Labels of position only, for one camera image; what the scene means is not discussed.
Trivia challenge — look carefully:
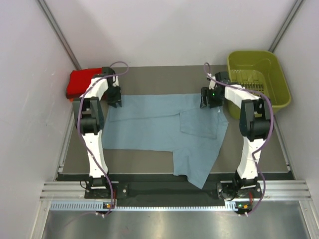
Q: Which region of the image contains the corner aluminium profile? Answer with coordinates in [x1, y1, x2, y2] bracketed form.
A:
[268, 0, 306, 53]
[35, 0, 82, 70]

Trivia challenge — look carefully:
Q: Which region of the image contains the slotted grey cable duct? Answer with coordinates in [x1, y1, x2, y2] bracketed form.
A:
[49, 201, 252, 212]

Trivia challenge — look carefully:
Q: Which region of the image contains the right corner aluminium profile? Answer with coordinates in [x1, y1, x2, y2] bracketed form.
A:
[268, 0, 306, 53]

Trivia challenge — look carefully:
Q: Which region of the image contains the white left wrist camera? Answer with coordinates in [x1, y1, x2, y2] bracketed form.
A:
[112, 76, 119, 87]

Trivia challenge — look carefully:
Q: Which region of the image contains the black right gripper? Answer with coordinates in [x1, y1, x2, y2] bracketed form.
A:
[200, 87, 223, 109]

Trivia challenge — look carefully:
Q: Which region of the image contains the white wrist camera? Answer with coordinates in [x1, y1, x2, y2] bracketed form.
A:
[207, 73, 216, 90]
[112, 76, 119, 87]

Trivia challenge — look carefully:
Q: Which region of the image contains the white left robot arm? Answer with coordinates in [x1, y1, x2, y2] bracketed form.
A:
[73, 67, 122, 199]

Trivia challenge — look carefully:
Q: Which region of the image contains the folded red t shirt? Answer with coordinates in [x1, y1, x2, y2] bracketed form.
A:
[65, 68, 102, 100]

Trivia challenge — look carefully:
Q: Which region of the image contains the light blue t shirt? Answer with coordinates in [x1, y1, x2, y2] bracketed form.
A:
[102, 94, 228, 189]

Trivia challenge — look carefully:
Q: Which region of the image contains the aluminium front frame rail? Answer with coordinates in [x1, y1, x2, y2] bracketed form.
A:
[40, 180, 312, 201]

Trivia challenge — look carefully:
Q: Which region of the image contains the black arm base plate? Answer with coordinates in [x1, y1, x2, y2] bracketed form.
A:
[84, 182, 260, 200]

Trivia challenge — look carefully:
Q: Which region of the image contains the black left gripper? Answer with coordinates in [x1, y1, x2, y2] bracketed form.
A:
[104, 85, 122, 108]

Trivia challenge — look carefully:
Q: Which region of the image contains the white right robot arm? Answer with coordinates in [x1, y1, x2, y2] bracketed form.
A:
[200, 72, 274, 200]

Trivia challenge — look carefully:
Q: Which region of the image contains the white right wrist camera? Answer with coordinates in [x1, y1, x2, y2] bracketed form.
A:
[207, 73, 216, 90]

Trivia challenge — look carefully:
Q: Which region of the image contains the olive green plastic basket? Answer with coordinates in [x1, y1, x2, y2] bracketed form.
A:
[227, 50, 291, 114]

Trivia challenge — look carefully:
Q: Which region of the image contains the left corner aluminium profile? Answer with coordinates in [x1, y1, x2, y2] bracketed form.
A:
[35, 0, 82, 70]

